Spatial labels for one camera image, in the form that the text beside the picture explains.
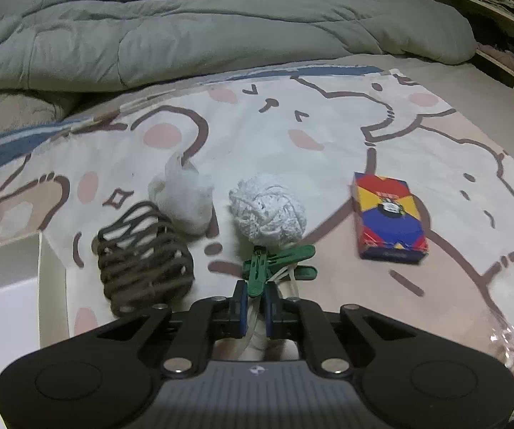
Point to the beige fluffy pillow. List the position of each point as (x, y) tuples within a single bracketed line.
[(20, 109)]

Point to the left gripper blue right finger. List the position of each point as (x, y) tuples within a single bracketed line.
[(272, 310)]

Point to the cartoon bear print blanket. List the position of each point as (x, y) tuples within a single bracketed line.
[(447, 132)]

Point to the green clothes pegs with string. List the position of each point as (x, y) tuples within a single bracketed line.
[(266, 266)]

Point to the white shallow box tray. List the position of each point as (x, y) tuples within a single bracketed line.
[(33, 306)]

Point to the colourful playing card box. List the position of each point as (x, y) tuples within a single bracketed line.
[(388, 223)]

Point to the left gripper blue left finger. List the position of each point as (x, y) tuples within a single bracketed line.
[(237, 311)]

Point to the grey quilted duvet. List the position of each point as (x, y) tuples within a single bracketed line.
[(114, 45)]

